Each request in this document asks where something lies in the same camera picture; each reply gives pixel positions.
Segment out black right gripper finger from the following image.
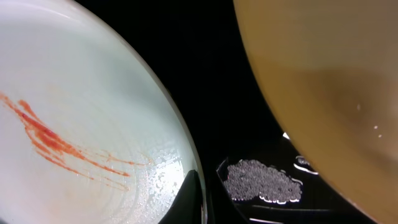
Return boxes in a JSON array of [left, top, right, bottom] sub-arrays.
[[159, 170, 206, 224]]

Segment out green plate with smeared streaks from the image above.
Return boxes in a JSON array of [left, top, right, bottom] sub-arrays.
[[1, 1, 208, 223]]

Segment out yellow plate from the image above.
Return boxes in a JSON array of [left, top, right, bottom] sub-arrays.
[[234, 0, 397, 223]]

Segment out round black tray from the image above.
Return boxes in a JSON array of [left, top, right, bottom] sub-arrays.
[[74, 0, 379, 224]]

